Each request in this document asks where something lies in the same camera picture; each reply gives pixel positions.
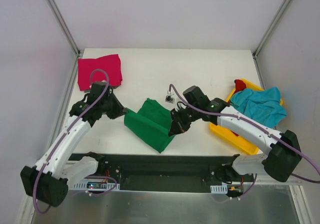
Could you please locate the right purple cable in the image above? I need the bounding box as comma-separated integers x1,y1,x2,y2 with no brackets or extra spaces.
169,84,320,184

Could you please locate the folded magenta t shirt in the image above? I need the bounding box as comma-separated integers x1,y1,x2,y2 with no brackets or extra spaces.
77,54,123,91

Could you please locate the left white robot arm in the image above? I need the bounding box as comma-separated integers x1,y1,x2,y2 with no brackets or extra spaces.
20,82,127,207

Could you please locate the left aluminium frame post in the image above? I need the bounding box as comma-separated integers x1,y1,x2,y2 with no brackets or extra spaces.
46,0,81,57

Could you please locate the teal t shirt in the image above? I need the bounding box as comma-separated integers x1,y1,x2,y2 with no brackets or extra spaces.
229,87,287,128

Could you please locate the right aluminium frame post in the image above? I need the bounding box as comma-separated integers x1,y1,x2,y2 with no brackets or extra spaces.
252,0,293,60

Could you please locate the red t shirt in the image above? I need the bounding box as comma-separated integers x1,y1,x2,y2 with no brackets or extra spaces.
234,79,247,93

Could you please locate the purple cable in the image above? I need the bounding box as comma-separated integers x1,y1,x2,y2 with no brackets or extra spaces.
169,84,320,184
32,69,110,214

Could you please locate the green t shirt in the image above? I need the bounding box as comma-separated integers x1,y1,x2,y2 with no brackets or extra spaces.
124,98,174,153

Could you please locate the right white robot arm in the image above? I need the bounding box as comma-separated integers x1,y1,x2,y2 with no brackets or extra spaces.
168,86,302,182

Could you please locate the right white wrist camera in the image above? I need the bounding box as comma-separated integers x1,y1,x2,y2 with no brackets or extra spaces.
165,90,176,104

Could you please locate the aluminium frame post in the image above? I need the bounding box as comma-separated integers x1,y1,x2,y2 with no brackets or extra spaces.
252,0,293,60
46,0,81,57

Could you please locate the yellow plastic tray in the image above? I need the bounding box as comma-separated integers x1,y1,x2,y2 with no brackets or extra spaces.
209,79,283,155

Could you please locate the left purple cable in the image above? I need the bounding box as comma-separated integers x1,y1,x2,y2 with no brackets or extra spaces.
32,69,110,214

